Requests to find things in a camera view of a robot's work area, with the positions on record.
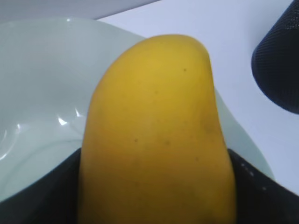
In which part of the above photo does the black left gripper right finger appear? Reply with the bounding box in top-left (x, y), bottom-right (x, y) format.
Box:
top-left (228, 149), bottom-right (299, 224)

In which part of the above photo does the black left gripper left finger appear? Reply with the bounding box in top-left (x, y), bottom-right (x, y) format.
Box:
top-left (0, 149), bottom-right (81, 224)

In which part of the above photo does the yellow mango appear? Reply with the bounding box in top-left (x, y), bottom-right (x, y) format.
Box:
top-left (78, 35), bottom-right (236, 224)

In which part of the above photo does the pale green wavy plate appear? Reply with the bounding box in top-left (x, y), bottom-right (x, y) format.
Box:
top-left (0, 18), bottom-right (273, 201)

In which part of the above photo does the black mesh pen holder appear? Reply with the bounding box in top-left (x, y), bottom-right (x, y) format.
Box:
top-left (251, 0), bottom-right (299, 114)

